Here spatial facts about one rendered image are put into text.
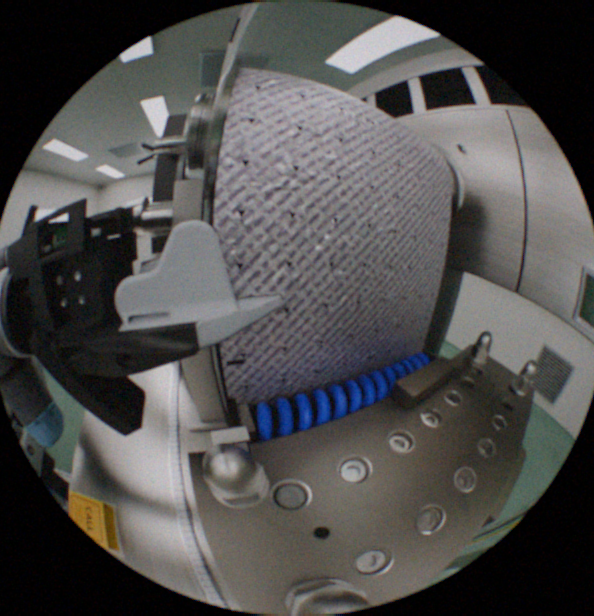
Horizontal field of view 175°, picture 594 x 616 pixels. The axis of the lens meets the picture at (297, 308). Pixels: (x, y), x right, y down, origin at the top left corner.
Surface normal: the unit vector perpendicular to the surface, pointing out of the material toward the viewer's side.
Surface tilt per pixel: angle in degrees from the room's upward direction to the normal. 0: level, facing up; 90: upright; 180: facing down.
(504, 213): 90
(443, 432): 0
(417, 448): 0
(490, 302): 90
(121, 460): 0
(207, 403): 90
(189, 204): 90
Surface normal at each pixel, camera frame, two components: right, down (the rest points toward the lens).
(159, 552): 0.07, -0.93
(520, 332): -0.92, 0.09
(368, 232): 0.39, 0.37
